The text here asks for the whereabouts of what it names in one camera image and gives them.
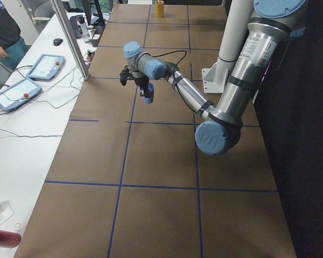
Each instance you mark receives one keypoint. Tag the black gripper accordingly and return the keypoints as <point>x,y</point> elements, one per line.
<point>141,81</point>

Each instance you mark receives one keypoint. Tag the light blue ribbed cup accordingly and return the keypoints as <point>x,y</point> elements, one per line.
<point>149,100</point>

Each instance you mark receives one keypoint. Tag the tan wooden chopstick cup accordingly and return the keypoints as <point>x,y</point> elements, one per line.
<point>159,8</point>

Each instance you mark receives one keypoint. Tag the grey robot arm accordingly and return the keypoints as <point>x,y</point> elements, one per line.
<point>252,33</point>

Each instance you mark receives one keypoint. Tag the black box on desk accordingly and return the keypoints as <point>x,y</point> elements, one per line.
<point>97,35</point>

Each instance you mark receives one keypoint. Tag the clear plastic bottle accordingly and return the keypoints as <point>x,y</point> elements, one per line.
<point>84,30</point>

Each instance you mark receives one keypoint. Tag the black keyboard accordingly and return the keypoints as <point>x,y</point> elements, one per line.
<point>75,26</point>

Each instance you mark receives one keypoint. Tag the far blue teach pendant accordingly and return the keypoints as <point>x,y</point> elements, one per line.
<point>46,67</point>

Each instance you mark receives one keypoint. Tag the blue teach pendant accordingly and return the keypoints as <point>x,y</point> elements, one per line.
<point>19,94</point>
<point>46,67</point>

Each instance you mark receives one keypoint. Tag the black computer mouse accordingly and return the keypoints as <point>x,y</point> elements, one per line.
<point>57,41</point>

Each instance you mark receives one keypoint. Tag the white side desk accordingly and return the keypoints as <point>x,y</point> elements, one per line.
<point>29,136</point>

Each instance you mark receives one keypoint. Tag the near blue teach pendant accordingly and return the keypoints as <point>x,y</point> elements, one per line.
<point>19,94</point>

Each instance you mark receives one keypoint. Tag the person in black shirt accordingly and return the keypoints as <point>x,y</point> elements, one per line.
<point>12,45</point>

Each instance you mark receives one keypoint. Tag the red cylinder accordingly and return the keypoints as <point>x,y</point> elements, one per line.
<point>9,239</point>

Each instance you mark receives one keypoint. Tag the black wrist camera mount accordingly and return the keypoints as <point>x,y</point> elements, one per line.
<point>125,75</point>

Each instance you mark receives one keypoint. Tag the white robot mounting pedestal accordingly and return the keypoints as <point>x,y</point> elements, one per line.
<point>216,77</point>

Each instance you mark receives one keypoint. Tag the aluminium frame post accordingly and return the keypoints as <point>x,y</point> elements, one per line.
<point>70,37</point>

